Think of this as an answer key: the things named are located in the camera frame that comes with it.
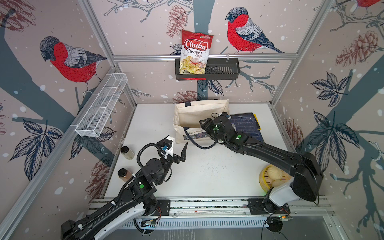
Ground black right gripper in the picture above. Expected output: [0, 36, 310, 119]
[198, 118, 228, 147]

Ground navy Chinese classics book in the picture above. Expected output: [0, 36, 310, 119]
[230, 113, 261, 136]

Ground cream canvas tote bag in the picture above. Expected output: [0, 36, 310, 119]
[173, 100, 229, 150]

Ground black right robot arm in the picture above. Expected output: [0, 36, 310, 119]
[199, 112, 324, 207]

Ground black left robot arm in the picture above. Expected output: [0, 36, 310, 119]
[61, 137, 187, 240]

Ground red Chuba cassava chips bag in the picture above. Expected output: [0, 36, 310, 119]
[179, 30, 214, 75]

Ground clear spice jar black lid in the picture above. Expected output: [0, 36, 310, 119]
[120, 146, 135, 160]

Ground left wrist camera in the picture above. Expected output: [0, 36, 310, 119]
[161, 136, 175, 159]

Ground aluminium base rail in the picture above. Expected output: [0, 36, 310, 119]
[158, 197, 335, 219]

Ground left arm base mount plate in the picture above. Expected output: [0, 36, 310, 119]
[141, 199, 171, 217]

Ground black wall basket shelf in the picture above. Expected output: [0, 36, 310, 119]
[175, 58, 240, 81]

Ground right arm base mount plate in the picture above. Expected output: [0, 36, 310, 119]
[248, 198, 291, 215]

